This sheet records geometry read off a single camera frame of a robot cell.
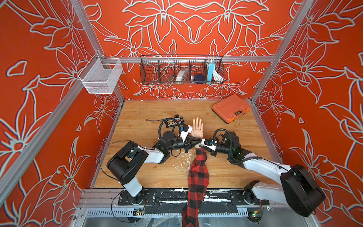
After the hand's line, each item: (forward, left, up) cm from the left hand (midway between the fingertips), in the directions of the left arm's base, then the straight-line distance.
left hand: (200, 141), depth 76 cm
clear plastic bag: (+41, +13, +15) cm, 46 cm away
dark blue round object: (+42, +1, +12) cm, 43 cm away
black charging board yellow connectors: (+24, +17, -15) cm, 33 cm away
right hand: (+1, 0, -4) cm, 4 cm away
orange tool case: (+36, -24, -11) cm, 45 cm away
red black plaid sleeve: (-18, 0, -15) cm, 23 cm away
